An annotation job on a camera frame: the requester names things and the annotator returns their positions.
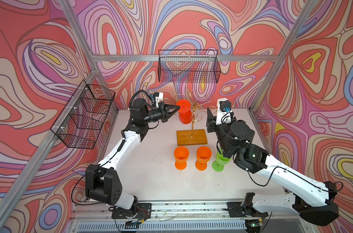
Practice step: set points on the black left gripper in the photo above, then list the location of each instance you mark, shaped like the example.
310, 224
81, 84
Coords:
164, 115

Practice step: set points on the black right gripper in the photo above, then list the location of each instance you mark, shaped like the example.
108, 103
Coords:
211, 122

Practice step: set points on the red wine glass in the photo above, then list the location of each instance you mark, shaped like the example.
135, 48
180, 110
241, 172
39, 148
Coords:
185, 114

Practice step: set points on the orange wine glass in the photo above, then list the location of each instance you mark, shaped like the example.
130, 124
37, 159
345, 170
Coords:
181, 155
203, 156

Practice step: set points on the orange front wine glass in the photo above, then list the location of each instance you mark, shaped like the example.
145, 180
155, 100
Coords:
181, 155

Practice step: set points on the green wine glass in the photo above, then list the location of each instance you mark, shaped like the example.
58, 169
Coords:
220, 161

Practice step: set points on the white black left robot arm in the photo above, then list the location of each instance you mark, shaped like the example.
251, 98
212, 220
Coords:
102, 182

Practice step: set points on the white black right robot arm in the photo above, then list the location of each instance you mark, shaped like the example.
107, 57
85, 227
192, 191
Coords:
312, 200

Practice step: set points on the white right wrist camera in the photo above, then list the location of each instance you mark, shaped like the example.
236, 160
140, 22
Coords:
224, 111

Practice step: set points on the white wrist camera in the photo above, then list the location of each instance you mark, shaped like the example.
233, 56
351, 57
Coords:
156, 99
224, 111

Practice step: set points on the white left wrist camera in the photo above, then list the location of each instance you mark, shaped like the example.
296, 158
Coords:
156, 99

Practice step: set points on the gold wire rack wooden base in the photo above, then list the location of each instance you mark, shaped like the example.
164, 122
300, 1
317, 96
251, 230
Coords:
193, 136

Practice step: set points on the black wire basket back wall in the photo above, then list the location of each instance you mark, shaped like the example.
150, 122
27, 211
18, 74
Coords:
188, 66

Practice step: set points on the black wire basket wall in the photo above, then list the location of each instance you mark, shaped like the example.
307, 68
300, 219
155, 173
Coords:
86, 113
188, 66

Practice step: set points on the black wire basket left wall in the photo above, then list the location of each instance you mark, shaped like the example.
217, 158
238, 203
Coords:
86, 113

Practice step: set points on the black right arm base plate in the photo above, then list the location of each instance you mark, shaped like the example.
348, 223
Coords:
237, 209

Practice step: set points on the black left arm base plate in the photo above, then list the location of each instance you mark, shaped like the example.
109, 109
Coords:
140, 211

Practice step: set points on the aluminium front rail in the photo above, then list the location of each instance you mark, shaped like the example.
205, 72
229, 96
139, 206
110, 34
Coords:
176, 216

